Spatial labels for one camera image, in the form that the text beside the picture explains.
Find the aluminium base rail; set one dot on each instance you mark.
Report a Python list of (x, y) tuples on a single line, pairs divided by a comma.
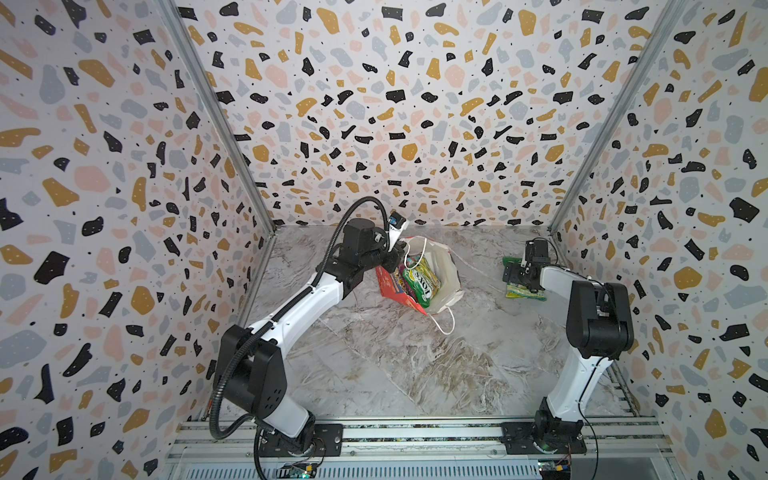
[(471, 448)]

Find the left circuit board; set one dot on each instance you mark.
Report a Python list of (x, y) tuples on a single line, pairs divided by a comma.
[(299, 470)]

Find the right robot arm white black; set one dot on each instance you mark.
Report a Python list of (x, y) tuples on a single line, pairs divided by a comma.
[(598, 328)]

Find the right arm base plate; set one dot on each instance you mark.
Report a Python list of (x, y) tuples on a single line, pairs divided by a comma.
[(531, 438)]

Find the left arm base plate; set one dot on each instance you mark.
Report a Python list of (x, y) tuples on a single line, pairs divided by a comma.
[(319, 440)]

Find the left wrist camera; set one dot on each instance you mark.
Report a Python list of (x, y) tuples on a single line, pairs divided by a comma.
[(396, 225)]

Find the red paper bag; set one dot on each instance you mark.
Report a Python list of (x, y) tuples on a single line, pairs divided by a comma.
[(393, 286)]

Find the green yellow candy bag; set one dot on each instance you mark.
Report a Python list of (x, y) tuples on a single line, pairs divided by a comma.
[(521, 279)]

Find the left corner aluminium post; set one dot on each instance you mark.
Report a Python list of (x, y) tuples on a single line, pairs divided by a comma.
[(202, 31)]

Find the right circuit board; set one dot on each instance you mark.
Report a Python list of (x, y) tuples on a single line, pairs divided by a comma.
[(554, 470)]

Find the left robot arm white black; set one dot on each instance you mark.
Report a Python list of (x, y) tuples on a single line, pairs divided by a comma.
[(250, 383)]

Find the circuit board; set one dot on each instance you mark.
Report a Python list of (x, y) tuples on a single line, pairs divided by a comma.
[(554, 470), (299, 470)]

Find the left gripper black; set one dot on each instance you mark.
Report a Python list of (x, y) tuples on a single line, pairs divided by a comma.
[(393, 256)]

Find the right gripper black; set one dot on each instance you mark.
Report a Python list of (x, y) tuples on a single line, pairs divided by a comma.
[(525, 279)]

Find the corner aluminium post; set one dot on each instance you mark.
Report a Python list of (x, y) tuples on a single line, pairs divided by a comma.
[(670, 14), (202, 31)]

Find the right corner aluminium post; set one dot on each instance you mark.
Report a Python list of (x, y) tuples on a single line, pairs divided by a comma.
[(670, 14)]

